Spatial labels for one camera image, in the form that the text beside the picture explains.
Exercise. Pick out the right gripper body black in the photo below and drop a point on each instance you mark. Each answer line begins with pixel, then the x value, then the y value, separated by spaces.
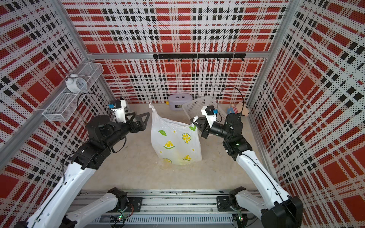
pixel 207 131

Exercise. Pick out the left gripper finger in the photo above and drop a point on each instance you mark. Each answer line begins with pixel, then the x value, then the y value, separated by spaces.
pixel 142 119
pixel 130 115

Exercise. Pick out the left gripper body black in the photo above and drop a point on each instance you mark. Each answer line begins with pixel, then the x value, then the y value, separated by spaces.
pixel 132 128

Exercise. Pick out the white plastic bag lemon print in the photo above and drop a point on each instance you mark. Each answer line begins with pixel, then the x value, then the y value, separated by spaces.
pixel 175 142

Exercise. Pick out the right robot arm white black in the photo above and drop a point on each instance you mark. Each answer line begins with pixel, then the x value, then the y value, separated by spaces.
pixel 256 176

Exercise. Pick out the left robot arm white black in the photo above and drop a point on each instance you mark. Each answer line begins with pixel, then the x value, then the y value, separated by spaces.
pixel 103 136

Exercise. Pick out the grey husky plush toy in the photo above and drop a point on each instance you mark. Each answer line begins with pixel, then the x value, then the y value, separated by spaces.
pixel 127 107

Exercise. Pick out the white plastic basket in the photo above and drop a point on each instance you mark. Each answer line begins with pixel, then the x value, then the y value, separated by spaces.
pixel 193 108

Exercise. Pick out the purple plastic stool toy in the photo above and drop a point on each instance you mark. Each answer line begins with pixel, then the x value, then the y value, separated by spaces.
pixel 176 101

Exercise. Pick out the pink pig plush toy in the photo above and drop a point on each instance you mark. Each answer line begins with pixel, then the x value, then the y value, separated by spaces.
pixel 239 108

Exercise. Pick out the white alarm clock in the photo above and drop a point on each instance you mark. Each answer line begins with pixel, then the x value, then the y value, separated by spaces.
pixel 76 84

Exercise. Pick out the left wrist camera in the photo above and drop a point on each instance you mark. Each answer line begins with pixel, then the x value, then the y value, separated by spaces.
pixel 118 107

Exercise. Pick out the white wire mesh shelf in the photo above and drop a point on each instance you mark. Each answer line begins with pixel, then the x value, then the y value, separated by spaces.
pixel 65 103

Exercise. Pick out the black wall hook rail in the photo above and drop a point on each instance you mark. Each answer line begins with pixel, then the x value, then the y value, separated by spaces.
pixel 201 56

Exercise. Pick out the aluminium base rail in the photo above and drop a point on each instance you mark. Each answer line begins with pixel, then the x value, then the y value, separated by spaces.
pixel 171 207

